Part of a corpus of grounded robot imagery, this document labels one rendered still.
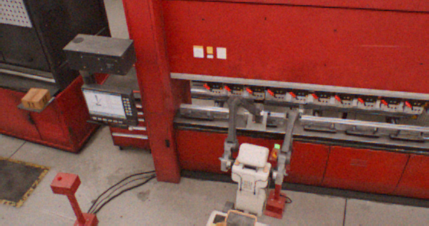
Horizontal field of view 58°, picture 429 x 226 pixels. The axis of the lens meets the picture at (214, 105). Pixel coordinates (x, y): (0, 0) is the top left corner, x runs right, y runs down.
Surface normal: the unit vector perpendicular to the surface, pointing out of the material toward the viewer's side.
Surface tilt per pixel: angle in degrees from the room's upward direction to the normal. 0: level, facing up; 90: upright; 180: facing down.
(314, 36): 90
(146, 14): 90
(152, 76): 90
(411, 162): 90
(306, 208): 0
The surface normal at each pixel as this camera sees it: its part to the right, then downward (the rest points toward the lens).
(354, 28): -0.18, 0.63
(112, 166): -0.04, -0.77
